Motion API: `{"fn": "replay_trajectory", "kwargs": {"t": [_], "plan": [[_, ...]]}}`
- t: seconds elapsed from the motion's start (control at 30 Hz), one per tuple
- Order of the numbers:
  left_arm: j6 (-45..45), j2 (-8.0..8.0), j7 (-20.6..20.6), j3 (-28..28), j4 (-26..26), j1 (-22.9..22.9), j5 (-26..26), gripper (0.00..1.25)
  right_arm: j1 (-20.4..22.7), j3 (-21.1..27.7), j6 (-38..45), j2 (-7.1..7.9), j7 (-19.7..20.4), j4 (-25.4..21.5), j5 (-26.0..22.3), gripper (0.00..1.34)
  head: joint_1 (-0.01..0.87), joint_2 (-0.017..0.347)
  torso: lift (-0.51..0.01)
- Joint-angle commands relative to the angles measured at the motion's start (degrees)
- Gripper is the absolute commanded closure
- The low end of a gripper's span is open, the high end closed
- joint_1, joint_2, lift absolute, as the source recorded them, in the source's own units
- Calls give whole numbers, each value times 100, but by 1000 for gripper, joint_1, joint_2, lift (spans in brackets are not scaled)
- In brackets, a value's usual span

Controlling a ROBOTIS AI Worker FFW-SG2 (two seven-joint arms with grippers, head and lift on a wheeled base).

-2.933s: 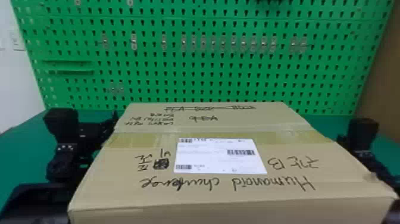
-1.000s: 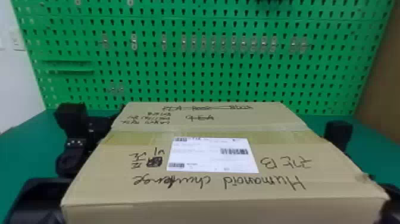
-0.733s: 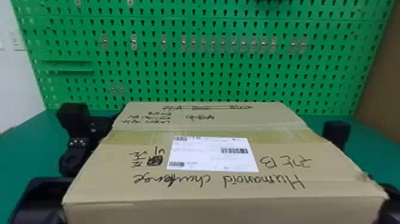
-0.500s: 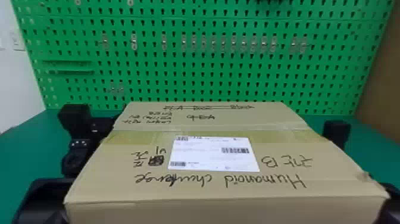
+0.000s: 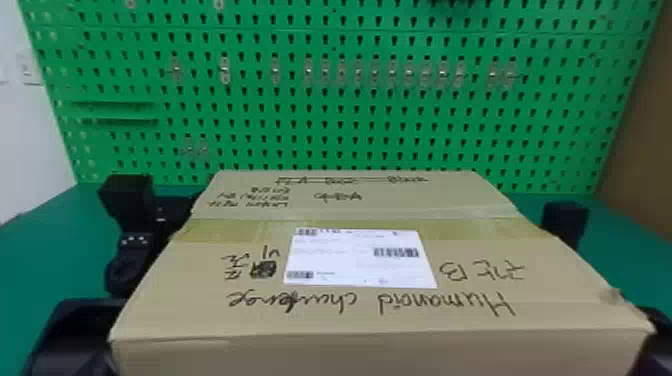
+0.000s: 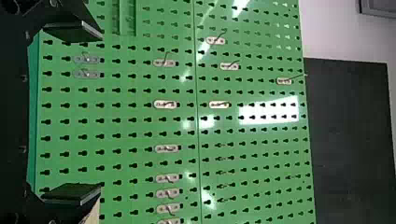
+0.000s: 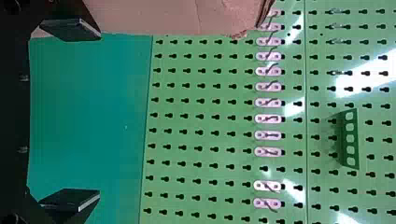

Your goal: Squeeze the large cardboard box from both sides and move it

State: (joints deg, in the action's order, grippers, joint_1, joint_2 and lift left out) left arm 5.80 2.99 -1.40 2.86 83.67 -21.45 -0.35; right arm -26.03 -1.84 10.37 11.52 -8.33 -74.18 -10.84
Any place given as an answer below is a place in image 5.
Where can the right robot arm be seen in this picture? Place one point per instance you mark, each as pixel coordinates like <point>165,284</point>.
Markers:
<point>662,357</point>

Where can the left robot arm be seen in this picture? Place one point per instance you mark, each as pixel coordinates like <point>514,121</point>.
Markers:
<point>126,270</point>

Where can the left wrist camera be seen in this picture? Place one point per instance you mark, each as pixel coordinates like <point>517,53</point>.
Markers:
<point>126,202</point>

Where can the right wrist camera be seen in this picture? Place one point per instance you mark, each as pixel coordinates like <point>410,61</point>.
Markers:
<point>564,223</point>

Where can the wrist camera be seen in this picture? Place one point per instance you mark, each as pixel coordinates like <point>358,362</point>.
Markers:
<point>564,223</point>
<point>126,202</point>

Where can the cardboard box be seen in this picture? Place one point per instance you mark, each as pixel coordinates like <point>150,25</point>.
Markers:
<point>367,315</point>

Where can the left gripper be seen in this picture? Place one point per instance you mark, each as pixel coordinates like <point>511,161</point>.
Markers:
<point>170,215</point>

